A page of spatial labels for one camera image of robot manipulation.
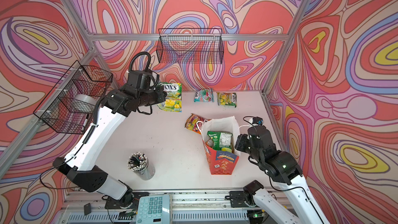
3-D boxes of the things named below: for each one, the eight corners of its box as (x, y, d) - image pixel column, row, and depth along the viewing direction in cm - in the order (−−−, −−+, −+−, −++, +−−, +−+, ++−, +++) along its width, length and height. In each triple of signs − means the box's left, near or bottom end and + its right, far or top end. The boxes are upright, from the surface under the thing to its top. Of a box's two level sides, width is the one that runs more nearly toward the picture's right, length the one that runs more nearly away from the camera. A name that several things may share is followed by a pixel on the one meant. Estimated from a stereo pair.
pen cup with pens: (138, 180, 81) (125, 169, 67) (142, 164, 86) (130, 151, 72) (153, 180, 81) (143, 169, 67) (156, 164, 86) (147, 151, 72)
